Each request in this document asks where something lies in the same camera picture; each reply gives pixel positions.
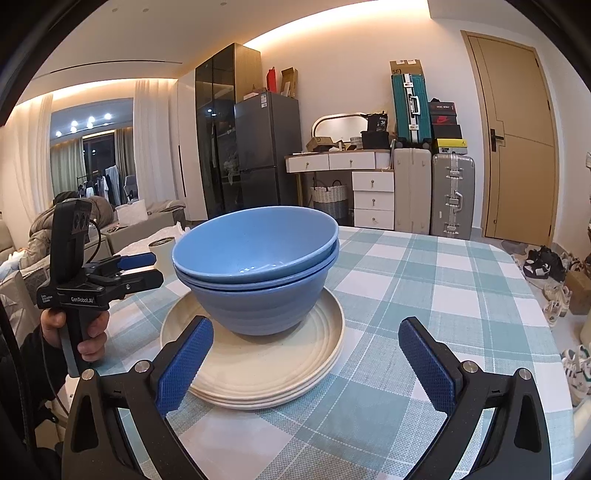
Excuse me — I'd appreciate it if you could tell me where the white tall cabinet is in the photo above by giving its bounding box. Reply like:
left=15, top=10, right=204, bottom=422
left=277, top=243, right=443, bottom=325
left=168, top=78, right=208, bottom=222

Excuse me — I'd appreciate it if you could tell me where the white paper bag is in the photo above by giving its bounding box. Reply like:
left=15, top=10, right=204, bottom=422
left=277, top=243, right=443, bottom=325
left=115, top=200, right=148, bottom=225

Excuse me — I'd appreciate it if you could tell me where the person's left forearm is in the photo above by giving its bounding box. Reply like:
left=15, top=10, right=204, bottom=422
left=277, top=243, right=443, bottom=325
left=0, top=323, right=63, bottom=480

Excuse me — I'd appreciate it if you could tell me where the black bag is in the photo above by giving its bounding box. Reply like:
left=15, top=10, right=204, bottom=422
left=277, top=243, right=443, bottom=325
left=361, top=130, right=391, bottom=150

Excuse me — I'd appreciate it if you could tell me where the wooden door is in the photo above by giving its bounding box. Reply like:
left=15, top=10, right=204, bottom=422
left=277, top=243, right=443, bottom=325
left=462, top=30, right=561, bottom=247

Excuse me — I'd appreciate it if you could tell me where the yellow black shoebox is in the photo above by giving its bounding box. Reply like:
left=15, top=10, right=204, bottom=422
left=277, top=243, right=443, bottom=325
left=434, top=137, right=468, bottom=155

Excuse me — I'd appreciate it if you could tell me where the black cable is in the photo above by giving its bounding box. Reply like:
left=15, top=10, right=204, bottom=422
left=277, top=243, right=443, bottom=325
left=0, top=219, right=102, bottom=462

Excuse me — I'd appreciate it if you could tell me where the grey sofa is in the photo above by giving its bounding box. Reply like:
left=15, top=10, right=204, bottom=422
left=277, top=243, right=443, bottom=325
left=0, top=198, right=188, bottom=296

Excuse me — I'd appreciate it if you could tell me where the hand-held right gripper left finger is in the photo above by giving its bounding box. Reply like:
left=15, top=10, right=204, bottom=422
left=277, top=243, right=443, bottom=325
left=62, top=315, right=215, bottom=480

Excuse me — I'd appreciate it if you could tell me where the dark glass cabinet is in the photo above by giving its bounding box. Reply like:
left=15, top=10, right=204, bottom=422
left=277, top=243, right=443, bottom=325
left=195, top=42, right=262, bottom=220

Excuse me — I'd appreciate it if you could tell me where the pile of assorted shoes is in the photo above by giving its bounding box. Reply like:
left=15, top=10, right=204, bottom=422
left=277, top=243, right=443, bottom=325
left=501, top=240, right=591, bottom=407

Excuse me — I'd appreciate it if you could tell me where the brown coat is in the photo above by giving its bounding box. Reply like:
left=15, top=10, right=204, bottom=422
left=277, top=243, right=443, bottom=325
left=28, top=196, right=116, bottom=264

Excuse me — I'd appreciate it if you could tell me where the teal suitcase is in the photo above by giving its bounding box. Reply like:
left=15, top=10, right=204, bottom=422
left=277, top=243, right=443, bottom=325
left=391, top=71, right=435, bottom=144

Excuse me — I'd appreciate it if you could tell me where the woven laundry basket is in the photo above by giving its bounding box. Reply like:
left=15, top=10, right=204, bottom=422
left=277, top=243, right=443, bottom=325
left=312, top=182, right=348, bottom=220

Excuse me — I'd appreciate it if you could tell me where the white vanity desk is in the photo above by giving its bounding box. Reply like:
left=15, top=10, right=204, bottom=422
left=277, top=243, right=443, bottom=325
left=284, top=150, right=397, bottom=230

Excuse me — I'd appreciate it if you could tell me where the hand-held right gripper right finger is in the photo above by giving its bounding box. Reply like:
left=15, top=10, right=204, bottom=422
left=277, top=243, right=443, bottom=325
left=398, top=316, right=552, bottom=480

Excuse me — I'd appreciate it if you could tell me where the brown cardboard box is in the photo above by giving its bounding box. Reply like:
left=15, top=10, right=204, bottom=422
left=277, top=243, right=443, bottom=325
left=566, top=268, right=591, bottom=317

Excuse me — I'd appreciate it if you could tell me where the cream plate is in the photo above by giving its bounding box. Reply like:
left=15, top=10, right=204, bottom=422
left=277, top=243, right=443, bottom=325
left=160, top=286, right=346, bottom=395
left=189, top=332, right=343, bottom=411
left=185, top=323, right=345, bottom=403

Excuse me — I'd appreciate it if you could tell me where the arched mirror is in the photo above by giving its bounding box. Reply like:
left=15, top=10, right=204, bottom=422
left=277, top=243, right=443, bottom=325
left=311, top=113, right=370, bottom=151

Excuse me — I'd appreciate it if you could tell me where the clothes rack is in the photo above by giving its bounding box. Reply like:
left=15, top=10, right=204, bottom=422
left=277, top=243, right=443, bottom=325
left=74, top=164, right=139, bottom=204

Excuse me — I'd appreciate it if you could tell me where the silver suitcase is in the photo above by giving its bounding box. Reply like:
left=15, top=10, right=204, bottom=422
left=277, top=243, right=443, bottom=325
left=430, top=154, right=476, bottom=240

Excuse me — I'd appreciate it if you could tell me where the teal plaid tablecloth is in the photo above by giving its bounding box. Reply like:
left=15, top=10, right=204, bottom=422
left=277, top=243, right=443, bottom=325
left=69, top=226, right=587, bottom=480

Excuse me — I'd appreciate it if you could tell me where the person's left hand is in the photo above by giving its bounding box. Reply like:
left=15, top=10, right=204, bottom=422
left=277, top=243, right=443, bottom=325
left=41, top=309, right=110, bottom=363

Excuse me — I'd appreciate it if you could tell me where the grey refrigerator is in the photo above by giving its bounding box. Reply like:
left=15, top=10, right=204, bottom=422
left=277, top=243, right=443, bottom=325
left=233, top=91, right=301, bottom=217

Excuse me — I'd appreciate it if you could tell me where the blue bowl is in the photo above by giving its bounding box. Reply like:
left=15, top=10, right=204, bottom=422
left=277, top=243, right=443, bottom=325
left=172, top=206, right=340, bottom=284
left=187, top=258, right=337, bottom=337
left=174, top=240, right=341, bottom=294

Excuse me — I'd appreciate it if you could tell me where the flat cardboard box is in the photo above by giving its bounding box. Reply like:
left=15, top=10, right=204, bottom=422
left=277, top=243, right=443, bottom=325
left=389, top=59, right=423, bottom=77

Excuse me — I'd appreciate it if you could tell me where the beige suitcase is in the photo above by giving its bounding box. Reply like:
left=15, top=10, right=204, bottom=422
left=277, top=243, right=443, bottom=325
left=392, top=148, right=433, bottom=234

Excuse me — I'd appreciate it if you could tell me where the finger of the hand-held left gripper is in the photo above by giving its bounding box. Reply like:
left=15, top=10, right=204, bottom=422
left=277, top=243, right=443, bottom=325
left=90, top=269, right=164, bottom=301
left=83, top=251, right=157, bottom=280

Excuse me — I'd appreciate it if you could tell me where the white sheer curtain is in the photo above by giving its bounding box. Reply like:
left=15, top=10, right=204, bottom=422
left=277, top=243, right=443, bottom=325
left=134, top=78, right=178, bottom=210

